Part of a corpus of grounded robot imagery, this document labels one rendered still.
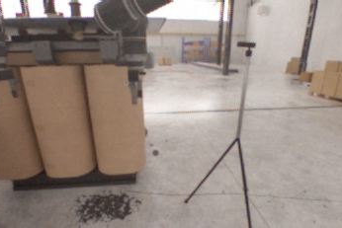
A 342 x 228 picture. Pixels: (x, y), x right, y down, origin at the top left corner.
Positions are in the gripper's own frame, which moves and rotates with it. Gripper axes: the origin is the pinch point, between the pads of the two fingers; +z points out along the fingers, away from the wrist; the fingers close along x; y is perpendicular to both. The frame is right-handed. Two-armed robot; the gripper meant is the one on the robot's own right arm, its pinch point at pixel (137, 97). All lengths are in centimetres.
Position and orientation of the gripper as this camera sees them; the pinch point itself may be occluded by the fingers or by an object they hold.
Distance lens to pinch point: 89.2
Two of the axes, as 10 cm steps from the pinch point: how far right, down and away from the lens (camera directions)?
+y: 10.0, 0.1, -0.2
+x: 0.2, -3.2, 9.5
